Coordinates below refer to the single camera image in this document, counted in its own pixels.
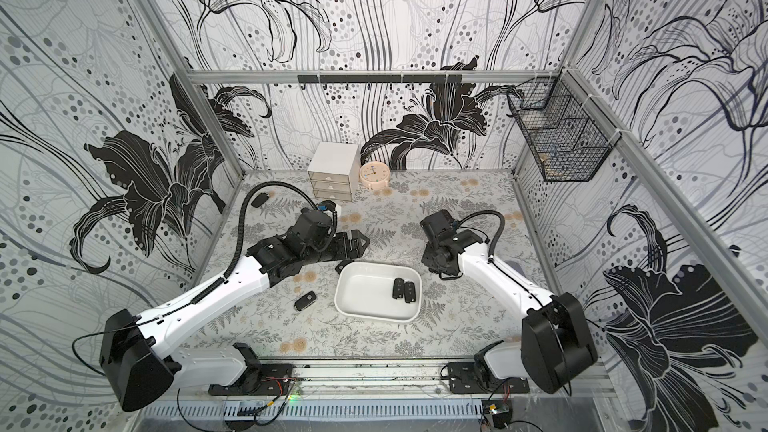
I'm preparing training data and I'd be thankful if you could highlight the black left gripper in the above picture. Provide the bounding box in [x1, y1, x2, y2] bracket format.
[299, 227, 369, 263]

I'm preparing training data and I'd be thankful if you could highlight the white rectangular storage tray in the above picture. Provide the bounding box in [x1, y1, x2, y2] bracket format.
[334, 261, 422, 324]

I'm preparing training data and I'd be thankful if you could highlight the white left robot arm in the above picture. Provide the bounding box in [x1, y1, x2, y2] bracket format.
[99, 208, 370, 412]

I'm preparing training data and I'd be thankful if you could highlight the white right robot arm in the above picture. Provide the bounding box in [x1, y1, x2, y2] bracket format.
[420, 209, 598, 394]

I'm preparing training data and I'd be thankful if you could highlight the black flip key front left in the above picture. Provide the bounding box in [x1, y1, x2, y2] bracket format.
[294, 291, 317, 312]

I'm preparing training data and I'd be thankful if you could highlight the white mini drawer cabinet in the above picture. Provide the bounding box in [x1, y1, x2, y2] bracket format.
[308, 142, 361, 202]

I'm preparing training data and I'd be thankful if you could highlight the pink round alarm clock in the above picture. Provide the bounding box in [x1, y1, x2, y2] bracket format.
[359, 161, 391, 191]

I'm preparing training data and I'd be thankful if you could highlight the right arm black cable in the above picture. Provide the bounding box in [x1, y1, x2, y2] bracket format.
[455, 209, 506, 259]

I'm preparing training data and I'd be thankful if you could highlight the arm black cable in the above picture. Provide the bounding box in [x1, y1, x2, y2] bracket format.
[455, 209, 506, 259]
[223, 181, 319, 280]

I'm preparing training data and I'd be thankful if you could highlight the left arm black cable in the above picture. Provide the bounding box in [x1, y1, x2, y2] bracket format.
[223, 181, 319, 280]

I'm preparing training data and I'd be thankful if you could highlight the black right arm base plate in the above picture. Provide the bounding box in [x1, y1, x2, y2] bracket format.
[440, 341, 530, 397]

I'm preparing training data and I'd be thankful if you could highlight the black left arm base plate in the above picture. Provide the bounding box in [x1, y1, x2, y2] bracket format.
[208, 342, 294, 398]

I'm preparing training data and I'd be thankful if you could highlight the black wire wall basket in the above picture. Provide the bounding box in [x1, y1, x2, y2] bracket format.
[506, 71, 614, 183]

